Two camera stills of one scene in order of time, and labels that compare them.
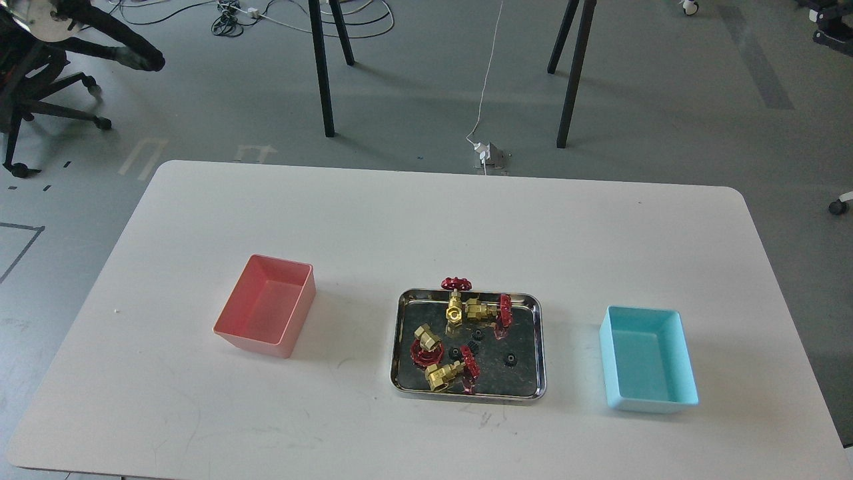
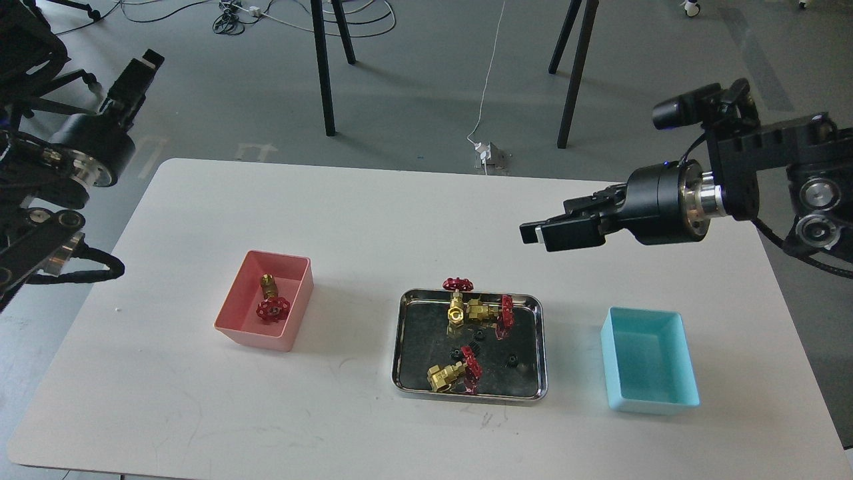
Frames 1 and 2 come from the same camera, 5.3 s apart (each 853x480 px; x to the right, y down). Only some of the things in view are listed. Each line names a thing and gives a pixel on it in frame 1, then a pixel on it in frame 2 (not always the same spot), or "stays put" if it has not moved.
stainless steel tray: (476, 344) stays put
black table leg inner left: (338, 13) stays put
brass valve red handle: (428, 348) -> (272, 308)
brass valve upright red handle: (454, 312) stays put
